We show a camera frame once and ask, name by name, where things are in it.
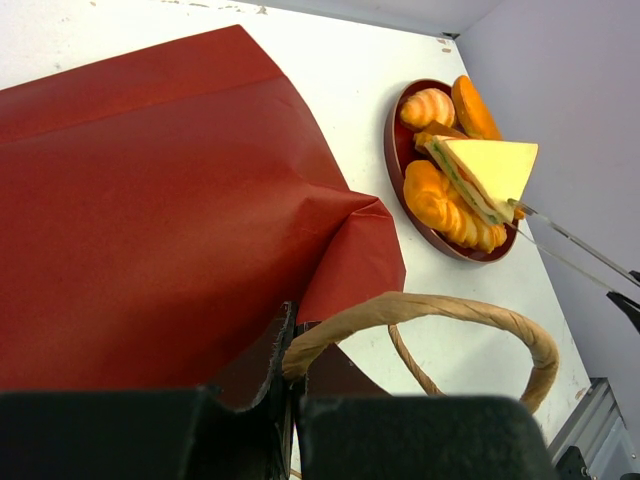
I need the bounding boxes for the fake croissant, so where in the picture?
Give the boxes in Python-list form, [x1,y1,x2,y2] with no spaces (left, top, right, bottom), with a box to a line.
[400,88,456,131]

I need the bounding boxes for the metal tongs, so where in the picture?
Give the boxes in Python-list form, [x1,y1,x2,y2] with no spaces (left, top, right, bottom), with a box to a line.
[507,197,640,294]

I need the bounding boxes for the red paper bag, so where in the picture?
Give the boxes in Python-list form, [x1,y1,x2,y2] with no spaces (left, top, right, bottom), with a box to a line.
[1,26,559,411]

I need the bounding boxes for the triangular fake sandwich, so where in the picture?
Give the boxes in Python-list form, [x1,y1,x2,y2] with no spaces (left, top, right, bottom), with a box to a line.
[421,135,539,225]

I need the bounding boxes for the aluminium rail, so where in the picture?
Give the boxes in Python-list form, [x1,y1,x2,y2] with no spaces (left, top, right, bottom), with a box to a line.
[548,378,639,480]

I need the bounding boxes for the braided fake bread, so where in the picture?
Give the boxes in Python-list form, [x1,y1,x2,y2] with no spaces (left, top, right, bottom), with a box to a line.
[403,160,507,253]

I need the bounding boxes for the long orange bread loaf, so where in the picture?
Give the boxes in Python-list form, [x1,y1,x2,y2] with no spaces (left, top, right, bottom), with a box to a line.
[451,75,503,140]

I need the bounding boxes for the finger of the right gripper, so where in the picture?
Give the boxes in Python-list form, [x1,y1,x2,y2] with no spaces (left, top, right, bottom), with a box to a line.
[606,269,640,333]

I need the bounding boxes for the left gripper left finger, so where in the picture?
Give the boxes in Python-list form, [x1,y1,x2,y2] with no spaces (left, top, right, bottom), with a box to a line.
[1,302,298,479]

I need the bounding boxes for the red round tray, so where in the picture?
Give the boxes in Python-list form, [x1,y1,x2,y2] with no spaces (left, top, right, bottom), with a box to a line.
[384,79,517,264]

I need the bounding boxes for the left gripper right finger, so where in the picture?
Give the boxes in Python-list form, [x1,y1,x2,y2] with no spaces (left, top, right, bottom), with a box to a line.
[294,339,559,480]

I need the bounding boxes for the small fake toast piece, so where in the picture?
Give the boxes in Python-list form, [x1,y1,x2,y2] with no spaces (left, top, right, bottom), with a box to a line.
[413,121,468,155]

